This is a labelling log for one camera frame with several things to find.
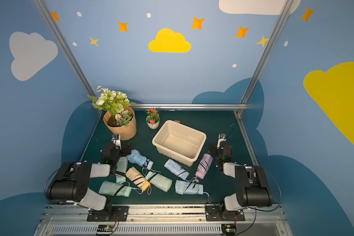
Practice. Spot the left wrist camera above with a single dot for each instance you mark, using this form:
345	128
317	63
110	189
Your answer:
116	139

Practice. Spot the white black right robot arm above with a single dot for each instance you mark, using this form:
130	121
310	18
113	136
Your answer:
251	185

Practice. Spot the light blue umbrella front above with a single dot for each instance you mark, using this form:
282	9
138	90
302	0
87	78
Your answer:
188	188

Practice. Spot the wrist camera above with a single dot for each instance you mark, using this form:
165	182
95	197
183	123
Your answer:
116	139
221	138

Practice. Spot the mint green umbrella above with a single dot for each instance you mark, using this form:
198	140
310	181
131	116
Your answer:
115	189
120	173

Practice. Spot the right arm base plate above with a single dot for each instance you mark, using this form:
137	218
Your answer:
219	213

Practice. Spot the orange beige umbrella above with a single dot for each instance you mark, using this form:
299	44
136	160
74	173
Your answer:
137	178

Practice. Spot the large flower pot brown wrap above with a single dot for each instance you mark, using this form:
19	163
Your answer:
119	117

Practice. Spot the beige plastic storage box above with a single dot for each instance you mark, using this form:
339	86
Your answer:
179	142

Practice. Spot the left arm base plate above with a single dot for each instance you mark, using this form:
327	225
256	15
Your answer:
107	214

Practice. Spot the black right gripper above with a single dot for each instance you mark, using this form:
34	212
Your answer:
221	151

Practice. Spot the pale green umbrella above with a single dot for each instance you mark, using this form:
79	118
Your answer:
159	181

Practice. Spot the light blue umbrella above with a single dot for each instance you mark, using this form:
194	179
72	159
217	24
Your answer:
176	169
188	188

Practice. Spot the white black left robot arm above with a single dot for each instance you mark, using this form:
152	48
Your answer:
71	181

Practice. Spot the sky blue umbrella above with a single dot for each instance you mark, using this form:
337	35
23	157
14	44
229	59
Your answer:
136	158

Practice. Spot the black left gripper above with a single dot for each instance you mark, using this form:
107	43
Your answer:
118	150

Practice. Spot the small white pot pink flowers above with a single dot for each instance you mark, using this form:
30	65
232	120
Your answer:
152	118

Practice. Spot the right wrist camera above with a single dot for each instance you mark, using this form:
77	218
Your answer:
221	138

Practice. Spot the light blue umbrella centre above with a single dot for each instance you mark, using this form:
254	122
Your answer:
176	169

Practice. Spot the lilac purple folded umbrella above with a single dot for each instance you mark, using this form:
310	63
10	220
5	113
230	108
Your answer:
204	166

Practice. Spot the aluminium front rail frame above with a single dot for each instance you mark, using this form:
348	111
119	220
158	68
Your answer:
162	220

